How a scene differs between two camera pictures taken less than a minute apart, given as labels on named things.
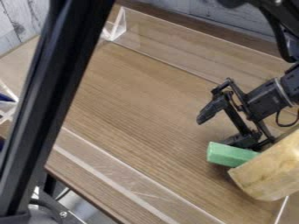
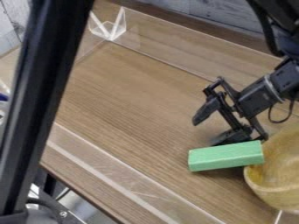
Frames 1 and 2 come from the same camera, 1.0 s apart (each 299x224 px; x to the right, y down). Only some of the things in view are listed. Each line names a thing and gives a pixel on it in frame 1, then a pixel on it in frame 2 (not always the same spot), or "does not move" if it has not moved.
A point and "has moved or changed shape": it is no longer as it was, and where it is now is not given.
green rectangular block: (229, 155) has moved or changed shape
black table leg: (50, 185) does not move
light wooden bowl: (269, 177) has moved or changed shape
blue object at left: (6, 98) does not move
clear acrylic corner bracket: (115, 30) does not move
